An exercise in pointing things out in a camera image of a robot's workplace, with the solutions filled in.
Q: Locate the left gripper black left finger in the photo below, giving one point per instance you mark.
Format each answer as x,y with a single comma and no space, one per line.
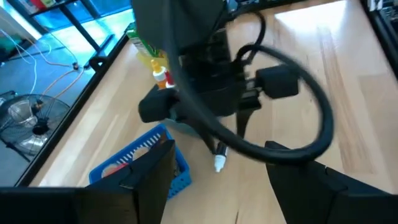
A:
149,186

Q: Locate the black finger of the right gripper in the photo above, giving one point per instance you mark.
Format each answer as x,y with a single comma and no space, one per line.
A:
207,140
244,124

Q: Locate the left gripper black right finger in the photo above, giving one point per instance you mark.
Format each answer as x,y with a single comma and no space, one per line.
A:
304,186

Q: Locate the dark dropper bottle white cap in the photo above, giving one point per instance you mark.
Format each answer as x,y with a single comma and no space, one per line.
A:
220,155

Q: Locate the blue slotted plastic basket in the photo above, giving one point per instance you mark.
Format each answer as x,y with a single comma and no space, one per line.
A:
183,180

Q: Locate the yellow squeeze bottle white cap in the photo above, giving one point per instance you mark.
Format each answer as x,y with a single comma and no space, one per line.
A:
159,74

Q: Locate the green Apple Jacks cereal box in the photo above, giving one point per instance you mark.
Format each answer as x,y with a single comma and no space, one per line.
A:
141,42

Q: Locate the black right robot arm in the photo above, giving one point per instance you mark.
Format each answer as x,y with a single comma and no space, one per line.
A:
186,18

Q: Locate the yellow translucent plastic bin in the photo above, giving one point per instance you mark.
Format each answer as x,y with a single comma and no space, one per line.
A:
149,60

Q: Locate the black floor fan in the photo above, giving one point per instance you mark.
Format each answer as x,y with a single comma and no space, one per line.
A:
34,124

